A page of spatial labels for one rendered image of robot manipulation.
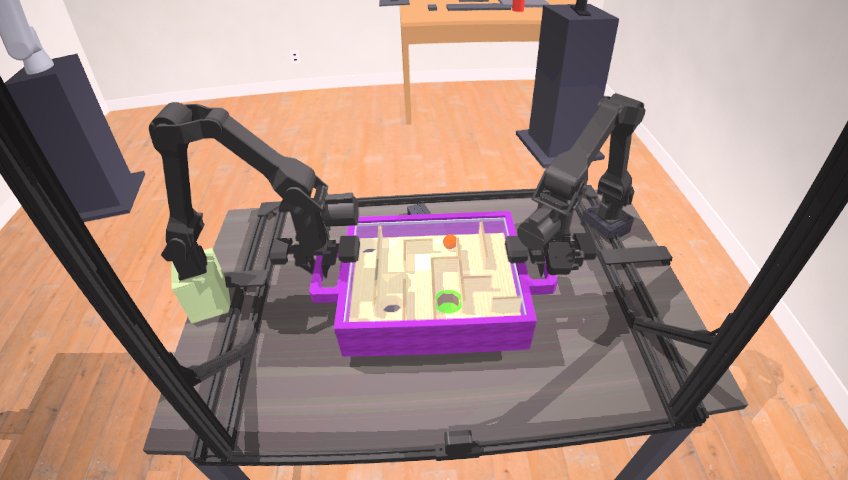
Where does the purple maze board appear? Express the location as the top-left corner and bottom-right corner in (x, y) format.
(309, 211), (558, 357)

